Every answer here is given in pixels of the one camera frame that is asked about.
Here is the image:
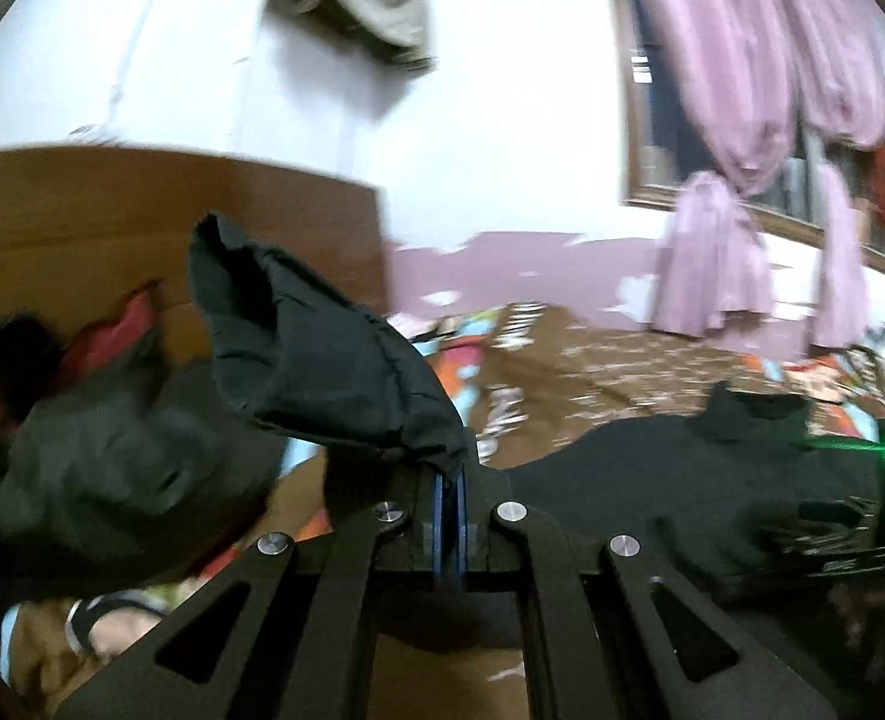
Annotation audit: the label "black garment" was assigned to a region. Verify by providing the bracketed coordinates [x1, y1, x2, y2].
[187, 211, 885, 610]

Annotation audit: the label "pink window curtains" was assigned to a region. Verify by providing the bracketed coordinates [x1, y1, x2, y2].
[599, 0, 885, 287]

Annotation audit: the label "dark green jacket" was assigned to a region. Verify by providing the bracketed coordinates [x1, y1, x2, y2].
[0, 360, 325, 602]

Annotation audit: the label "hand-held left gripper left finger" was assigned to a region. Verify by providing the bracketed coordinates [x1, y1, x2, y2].
[52, 467, 456, 720]

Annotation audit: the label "narrow pink tied curtain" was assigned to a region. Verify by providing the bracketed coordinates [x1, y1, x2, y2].
[772, 0, 885, 352]

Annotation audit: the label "red cloth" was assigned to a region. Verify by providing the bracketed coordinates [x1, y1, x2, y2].
[0, 291, 167, 422]

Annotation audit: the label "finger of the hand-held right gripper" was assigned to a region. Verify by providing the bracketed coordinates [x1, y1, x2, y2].
[776, 499, 885, 580]

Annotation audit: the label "wide pink tied curtain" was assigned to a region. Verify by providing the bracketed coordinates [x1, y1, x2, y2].
[622, 0, 805, 340]

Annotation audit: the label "printed cartoon blanket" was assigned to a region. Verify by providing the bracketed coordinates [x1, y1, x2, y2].
[0, 300, 885, 720]

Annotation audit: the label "beige hanging cloth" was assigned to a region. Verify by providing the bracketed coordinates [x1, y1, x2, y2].
[265, 0, 440, 77]

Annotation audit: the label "wooden headboard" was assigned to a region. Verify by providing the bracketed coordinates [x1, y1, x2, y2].
[0, 145, 392, 392]

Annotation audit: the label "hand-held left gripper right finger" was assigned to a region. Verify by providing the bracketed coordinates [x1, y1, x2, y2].
[453, 463, 842, 720]

